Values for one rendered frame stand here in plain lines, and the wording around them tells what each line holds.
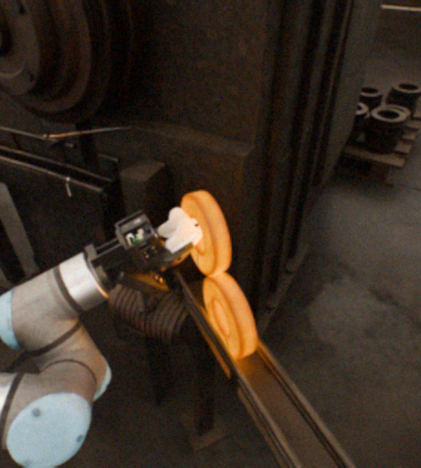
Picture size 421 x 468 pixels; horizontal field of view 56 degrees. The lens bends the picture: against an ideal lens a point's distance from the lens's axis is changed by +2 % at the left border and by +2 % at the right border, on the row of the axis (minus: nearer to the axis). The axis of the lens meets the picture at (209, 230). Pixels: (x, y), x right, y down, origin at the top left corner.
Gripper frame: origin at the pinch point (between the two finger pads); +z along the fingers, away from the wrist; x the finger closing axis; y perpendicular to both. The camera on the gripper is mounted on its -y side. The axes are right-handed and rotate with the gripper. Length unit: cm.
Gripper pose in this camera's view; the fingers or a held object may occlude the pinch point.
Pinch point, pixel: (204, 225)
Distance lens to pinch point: 71.2
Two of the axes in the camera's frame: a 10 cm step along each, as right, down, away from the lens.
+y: -2.5, -6.5, -7.2
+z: 8.7, -4.8, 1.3
